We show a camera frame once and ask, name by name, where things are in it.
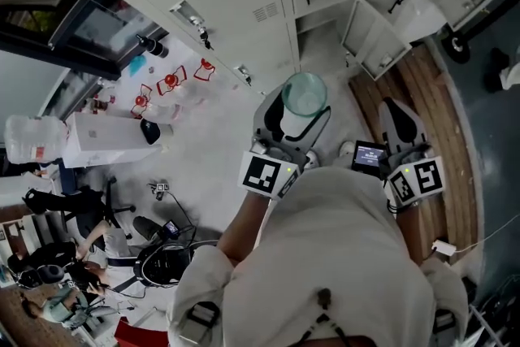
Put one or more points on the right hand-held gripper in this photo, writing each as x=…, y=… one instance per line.
x=426, y=179

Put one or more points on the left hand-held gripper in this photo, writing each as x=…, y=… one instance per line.
x=260, y=174

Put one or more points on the teal dimpled glass cup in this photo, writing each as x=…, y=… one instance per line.
x=304, y=101

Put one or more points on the person's left forearm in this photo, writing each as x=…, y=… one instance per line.
x=243, y=227

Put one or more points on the person's right forearm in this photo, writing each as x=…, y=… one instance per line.
x=408, y=235

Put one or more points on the person's white shoe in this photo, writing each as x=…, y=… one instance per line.
x=313, y=158
x=346, y=148

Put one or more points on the small black display screen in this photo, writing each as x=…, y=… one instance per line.
x=367, y=156

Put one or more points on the stack of wooden boards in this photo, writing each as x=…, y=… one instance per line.
x=447, y=126

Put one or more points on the black caster wheel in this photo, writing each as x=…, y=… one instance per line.
x=455, y=49

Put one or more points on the clear water jug red cap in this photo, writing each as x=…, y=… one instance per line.
x=169, y=80
x=140, y=100
x=205, y=64

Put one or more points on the white power adapter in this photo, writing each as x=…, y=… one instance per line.
x=445, y=248

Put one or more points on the person's white shirt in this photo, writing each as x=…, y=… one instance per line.
x=333, y=239

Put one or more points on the white device black screen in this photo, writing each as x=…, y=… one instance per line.
x=150, y=131

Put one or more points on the small black-white tagged device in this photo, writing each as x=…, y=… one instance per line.
x=162, y=187

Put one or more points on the black bottle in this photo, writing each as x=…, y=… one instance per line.
x=156, y=49

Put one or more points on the blue plastic bag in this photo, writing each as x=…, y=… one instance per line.
x=138, y=66

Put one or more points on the white cardboard box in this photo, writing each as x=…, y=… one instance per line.
x=105, y=138

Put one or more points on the black backpack rig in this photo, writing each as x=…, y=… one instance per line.
x=162, y=264

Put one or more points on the black office chair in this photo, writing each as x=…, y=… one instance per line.
x=89, y=207

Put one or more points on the black framed glass door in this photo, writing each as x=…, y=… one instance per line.
x=61, y=49

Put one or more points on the large clear water jug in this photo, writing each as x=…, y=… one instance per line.
x=34, y=138

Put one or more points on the red box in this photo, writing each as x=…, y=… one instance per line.
x=134, y=333

